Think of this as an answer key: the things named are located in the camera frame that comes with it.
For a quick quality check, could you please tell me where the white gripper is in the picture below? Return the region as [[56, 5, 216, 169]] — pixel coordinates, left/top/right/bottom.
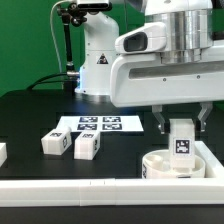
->
[[110, 44, 224, 134]]

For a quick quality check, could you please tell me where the white round stool seat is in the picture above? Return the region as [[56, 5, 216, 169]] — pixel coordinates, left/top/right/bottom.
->
[[142, 149, 206, 179]]

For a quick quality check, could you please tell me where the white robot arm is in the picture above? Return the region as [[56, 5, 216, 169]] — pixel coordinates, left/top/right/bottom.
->
[[76, 0, 224, 133]]

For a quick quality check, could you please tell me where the white marker sheet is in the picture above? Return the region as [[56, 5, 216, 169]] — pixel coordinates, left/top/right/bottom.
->
[[57, 115, 143, 132]]

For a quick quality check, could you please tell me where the white U-shaped fence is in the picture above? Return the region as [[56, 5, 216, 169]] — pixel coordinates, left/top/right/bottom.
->
[[0, 141, 224, 207]]

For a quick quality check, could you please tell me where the black cable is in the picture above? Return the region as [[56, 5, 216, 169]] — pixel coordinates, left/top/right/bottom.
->
[[26, 73, 79, 91]]

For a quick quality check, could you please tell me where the black camera stand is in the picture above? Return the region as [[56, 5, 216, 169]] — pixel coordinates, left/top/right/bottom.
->
[[57, 2, 87, 94]]

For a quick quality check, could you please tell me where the white cable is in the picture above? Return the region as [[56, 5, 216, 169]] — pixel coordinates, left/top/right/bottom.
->
[[49, 0, 73, 74]]

